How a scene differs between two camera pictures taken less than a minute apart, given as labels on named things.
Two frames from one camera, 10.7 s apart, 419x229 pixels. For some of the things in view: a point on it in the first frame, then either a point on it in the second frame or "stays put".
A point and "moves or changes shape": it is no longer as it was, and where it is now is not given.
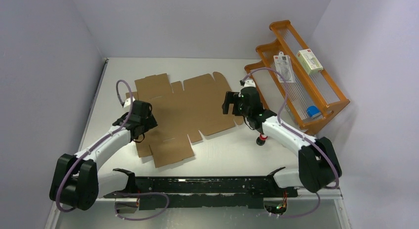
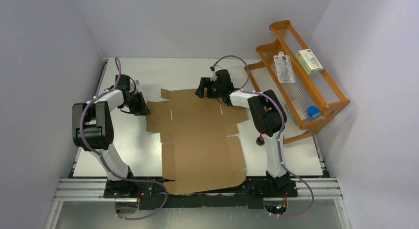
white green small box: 309,61 stays put
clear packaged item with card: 283,65 stays put
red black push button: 261,140 stays put
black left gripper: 149,122 to 143,109
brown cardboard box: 204,104 moves or changes shape
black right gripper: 231,97 to 204,82
